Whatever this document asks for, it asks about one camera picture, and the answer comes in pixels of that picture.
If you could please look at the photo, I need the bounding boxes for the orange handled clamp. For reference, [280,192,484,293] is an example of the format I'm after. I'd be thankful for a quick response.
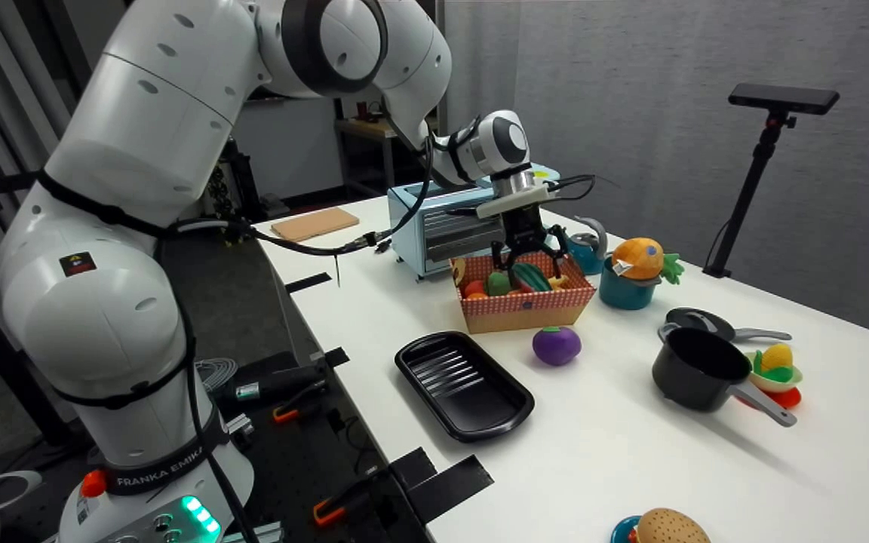
[309,479,384,531]
[269,387,333,428]

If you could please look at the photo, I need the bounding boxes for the orange checkered cardboard basket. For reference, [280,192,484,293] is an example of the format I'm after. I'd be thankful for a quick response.
[448,249,597,336]

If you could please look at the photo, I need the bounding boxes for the light blue toaster oven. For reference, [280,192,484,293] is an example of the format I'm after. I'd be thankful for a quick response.
[385,164,564,281]

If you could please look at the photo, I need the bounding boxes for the green striped watermelon plushie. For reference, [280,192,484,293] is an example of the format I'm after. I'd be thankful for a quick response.
[509,262,555,296]

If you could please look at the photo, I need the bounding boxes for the teal toy kettle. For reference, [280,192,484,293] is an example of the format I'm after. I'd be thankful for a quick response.
[557,215,610,279]

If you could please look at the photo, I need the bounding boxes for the purple plush eggplant toy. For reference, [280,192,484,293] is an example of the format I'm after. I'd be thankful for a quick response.
[527,323,585,368]

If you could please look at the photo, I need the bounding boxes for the black toy cooking pot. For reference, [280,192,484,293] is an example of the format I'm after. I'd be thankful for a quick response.
[649,327,799,428]

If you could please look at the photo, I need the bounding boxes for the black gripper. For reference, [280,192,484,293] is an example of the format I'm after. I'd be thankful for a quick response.
[487,206,571,281]

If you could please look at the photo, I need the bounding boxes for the plush burger toy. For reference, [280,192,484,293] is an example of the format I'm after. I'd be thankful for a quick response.
[624,504,715,543]

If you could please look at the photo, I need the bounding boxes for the teal toy cup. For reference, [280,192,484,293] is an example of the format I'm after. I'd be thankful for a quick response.
[597,256,659,315]

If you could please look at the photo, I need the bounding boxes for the green plush lime toy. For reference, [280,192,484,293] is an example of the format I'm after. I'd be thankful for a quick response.
[483,268,517,300]

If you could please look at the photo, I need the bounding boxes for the stacked yellow green red toys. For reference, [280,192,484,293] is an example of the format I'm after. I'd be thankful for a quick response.
[745,341,805,410]

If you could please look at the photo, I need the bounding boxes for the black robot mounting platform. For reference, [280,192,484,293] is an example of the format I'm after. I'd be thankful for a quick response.
[191,341,436,543]

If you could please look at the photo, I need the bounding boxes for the black camera on stand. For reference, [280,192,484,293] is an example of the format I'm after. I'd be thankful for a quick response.
[699,81,842,281]

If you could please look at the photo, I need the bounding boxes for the orange plush fruit toy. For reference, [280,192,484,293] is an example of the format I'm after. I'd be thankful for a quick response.
[610,235,689,287]

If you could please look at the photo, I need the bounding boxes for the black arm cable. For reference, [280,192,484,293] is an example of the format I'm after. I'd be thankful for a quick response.
[0,138,597,543]

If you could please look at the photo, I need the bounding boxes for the black ridged grill tray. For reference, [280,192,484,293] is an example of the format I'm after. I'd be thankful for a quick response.
[391,329,536,445]

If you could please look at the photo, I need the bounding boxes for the small grey frying pan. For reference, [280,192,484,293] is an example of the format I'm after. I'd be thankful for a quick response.
[657,304,792,348]

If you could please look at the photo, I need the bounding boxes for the wooden cutting board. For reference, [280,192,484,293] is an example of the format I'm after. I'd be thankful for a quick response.
[269,206,363,243]

